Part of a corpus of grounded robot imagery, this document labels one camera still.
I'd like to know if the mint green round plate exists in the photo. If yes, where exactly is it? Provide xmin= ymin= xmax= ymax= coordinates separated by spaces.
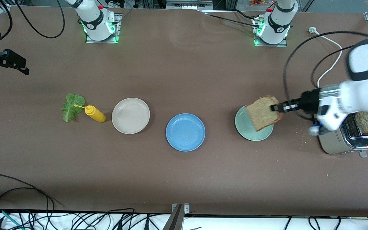
xmin=234 ymin=105 xmax=274 ymax=142

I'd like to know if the beige chrome toaster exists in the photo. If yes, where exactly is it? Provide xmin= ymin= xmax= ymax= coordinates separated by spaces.
xmin=317 ymin=110 xmax=368 ymax=158

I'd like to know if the beige round plate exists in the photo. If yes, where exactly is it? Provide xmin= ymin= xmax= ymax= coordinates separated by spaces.
xmin=111 ymin=98 xmax=150 ymax=134

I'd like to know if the black base power cable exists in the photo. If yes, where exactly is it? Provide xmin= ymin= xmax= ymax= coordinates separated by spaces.
xmin=203 ymin=9 xmax=261 ymax=27

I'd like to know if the yellow mustard squeeze bottle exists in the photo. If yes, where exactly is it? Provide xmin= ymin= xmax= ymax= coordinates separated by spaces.
xmin=74 ymin=104 xmax=106 ymax=123

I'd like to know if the blue round plate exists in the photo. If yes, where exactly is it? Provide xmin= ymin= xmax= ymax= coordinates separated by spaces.
xmin=166 ymin=113 xmax=206 ymax=152

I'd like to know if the dark metal pole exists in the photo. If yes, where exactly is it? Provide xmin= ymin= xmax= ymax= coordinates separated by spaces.
xmin=162 ymin=204 xmax=184 ymax=230

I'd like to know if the white sheet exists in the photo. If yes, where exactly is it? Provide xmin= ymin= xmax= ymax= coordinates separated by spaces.
xmin=0 ymin=211 xmax=368 ymax=230

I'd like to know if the thin black looping cable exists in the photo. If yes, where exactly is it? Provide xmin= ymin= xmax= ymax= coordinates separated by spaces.
xmin=0 ymin=174 xmax=57 ymax=221

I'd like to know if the small metal bracket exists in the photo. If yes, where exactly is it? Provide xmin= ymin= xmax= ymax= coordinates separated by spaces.
xmin=171 ymin=203 xmax=190 ymax=218

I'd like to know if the teal cable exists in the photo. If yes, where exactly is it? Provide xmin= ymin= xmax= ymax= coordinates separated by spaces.
xmin=0 ymin=208 xmax=26 ymax=230

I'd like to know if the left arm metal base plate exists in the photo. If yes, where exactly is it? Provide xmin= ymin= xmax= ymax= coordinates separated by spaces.
xmin=253 ymin=17 xmax=288 ymax=48

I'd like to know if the brown bread slice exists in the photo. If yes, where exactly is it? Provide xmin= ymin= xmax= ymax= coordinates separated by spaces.
xmin=354 ymin=111 xmax=368 ymax=135
xmin=245 ymin=95 xmax=283 ymax=132

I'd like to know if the grey metal box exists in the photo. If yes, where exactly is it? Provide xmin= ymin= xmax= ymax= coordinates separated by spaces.
xmin=166 ymin=0 xmax=213 ymax=9

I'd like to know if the green lettuce leaf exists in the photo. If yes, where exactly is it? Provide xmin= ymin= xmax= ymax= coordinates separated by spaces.
xmin=61 ymin=94 xmax=86 ymax=123

